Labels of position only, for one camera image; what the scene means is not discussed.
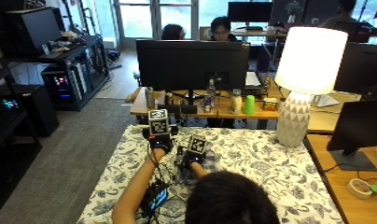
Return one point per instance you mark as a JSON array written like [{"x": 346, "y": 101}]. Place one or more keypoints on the person's right hand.
[{"x": 191, "y": 159}]

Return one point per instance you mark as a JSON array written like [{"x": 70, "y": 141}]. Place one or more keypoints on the person's left hand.
[{"x": 159, "y": 143}]

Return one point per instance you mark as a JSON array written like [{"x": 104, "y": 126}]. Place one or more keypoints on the white marker cube, right glove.
[{"x": 197, "y": 144}]

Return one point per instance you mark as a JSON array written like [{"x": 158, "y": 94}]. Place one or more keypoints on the white marker cube, glove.
[
  {"x": 197, "y": 144},
  {"x": 158, "y": 123}
]

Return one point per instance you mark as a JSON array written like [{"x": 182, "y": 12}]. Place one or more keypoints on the white marker cube, left glove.
[{"x": 158, "y": 123}]

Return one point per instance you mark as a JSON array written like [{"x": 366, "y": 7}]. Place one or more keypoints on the black flat box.
[{"x": 178, "y": 109}]

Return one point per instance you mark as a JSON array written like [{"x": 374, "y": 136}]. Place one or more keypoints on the small dark bottle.
[{"x": 169, "y": 98}]

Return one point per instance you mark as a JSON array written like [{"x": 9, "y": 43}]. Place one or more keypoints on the black device with blue screen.
[{"x": 155, "y": 196}]

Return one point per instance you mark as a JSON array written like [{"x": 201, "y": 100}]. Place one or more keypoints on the blue floral white tablecloth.
[{"x": 263, "y": 174}]

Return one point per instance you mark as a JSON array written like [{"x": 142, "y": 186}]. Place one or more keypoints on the clear plastic bottle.
[{"x": 211, "y": 93}]

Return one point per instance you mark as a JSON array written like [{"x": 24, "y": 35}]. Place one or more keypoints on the white bottle with grey cap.
[{"x": 235, "y": 102}]

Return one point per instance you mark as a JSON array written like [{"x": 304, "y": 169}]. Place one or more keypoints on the green plastic cup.
[{"x": 249, "y": 105}]

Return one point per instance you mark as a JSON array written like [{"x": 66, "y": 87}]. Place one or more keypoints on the small yellow box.
[{"x": 270, "y": 104}]

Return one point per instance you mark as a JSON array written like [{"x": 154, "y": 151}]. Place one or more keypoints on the large black computer monitor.
[{"x": 189, "y": 63}]

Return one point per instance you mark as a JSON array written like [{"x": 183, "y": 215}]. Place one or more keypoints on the computer tower with coloured lights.
[{"x": 64, "y": 87}]

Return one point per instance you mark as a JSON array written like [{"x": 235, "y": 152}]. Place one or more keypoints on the white keyboard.
[{"x": 253, "y": 79}]

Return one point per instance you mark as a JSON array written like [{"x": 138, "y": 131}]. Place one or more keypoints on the black cabinet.
[{"x": 40, "y": 109}]

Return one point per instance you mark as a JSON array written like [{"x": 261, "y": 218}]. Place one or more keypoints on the black shelf rack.
[{"x": 78, "y": 53}]

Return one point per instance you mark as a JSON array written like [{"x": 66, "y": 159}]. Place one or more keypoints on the white paper sheet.
[{"x": 324, "y": 100}]

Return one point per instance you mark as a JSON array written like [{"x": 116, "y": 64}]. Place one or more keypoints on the roll of beige tape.
[{"x": 359, "y": 188}]

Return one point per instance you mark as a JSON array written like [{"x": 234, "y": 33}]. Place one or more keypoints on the white table lamp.
[{"x": 306, "y": 62}]

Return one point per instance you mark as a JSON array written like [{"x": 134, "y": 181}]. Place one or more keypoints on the black monitor with square stand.
[{"x": 360, "y": 127}]

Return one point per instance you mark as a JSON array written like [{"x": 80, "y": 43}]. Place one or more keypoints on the wooden side desk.
[{"x": 358, "y": 202}]

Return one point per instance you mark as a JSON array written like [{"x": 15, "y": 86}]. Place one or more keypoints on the black background monitor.
[{"x": 250, "y": 11}]

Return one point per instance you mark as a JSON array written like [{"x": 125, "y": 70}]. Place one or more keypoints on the large black box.
[{"x": 30, "y": 29}]

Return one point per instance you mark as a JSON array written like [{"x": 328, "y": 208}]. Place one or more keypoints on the black monitor behind lamp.
[{"x": 364, "y": 67}]

